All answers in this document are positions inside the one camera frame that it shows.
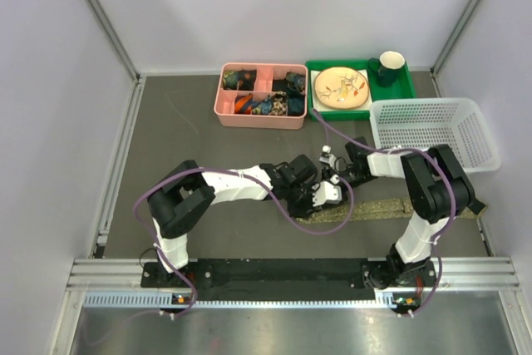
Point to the rolled dark floral tie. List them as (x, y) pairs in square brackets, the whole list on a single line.
[(242, 80)]

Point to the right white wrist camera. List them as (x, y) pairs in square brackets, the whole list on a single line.
[(327, 158)]

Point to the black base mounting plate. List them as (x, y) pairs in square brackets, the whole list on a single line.
[(283, 281)]

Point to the aluminium frame rail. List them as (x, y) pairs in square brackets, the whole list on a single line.
[(457, 274)]

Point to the rolled teal patterned tie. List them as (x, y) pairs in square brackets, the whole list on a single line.
[(293, 85)]

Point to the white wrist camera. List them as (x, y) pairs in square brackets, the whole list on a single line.
[(327, 192), (327, 158)]

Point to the dark green mug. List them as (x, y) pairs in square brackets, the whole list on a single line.
[(387, 67)]

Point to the olive green patterned tie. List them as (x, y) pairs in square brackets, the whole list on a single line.
[(395, 208)]

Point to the pink divided storage box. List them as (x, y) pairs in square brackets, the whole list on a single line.
[(266, 73)]

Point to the rolled orange blue tie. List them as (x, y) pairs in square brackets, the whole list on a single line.
[(244, 105)]

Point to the cream floral plate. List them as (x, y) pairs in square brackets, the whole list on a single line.
[(341, 89)]

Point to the rolled dark paisley tie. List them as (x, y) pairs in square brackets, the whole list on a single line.
[(278, 106)]

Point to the white perforated plastic basket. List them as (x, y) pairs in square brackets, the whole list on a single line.
[(425, 122)]

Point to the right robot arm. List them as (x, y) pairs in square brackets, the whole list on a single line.
[(439, 190)]

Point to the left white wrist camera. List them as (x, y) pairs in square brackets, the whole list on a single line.
[(327, 192)]

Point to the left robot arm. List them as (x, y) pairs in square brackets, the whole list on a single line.
[(177, 207)]

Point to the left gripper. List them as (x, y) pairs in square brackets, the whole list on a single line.
[(307, 209)]

